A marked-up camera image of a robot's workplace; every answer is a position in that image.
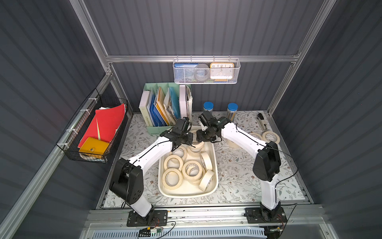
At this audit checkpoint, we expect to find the yellow wallet notebook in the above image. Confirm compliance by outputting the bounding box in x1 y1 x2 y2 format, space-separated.
79 137 109 156

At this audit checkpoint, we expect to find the red paper folder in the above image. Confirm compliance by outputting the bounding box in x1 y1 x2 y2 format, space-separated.
78 104 126 148

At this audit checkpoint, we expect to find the yellow white alarm clock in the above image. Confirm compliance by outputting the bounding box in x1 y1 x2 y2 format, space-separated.
210 62 235 81

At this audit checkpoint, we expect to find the blue box in basket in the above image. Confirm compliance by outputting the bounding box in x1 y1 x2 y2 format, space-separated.
173 63 198 83

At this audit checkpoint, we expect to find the mint green file organizer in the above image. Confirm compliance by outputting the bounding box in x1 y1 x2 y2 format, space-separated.
143 83 193 135

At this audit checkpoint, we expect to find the white binder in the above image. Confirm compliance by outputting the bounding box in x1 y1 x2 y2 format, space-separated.
179 85 188 118

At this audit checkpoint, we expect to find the right blue-capped pencil tube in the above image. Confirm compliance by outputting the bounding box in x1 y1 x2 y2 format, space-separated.
226 103 238 121

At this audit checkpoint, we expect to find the black wire side basket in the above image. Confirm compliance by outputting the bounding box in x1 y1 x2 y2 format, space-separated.
57 91 129 163

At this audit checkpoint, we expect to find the left blue-capped pencil tube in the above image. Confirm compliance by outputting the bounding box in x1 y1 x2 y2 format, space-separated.
203 101 214 113

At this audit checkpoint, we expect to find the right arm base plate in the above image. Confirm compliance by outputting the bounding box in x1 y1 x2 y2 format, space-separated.
243 207 287 224

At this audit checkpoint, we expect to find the black white stapler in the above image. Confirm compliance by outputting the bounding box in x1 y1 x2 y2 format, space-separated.
256 113 268 132

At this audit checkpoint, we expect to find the blue-capped pencil tube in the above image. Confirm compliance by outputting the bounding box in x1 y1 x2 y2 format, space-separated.
203 101 214 113
226 103 238 121

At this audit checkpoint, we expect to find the grey tape roll in basket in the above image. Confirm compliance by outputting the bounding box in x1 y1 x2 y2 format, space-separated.
194 63 210 82

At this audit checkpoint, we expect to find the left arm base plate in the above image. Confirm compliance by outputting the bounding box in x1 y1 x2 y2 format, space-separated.
126 210 168 227

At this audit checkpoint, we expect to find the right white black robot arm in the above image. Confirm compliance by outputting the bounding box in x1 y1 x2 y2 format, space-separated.
197 111 281 211

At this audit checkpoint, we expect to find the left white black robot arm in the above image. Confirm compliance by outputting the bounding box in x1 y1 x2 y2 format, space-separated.
109 117 193 218

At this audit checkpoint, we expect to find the white wire hanging basket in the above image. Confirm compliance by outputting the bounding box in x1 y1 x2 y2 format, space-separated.
172 58 241 85

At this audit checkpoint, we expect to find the white plastic storage box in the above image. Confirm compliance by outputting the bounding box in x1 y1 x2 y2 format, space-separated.
158 126 218 199

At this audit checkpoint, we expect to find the white workspace book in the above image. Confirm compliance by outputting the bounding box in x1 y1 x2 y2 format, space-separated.
139 90 154 127

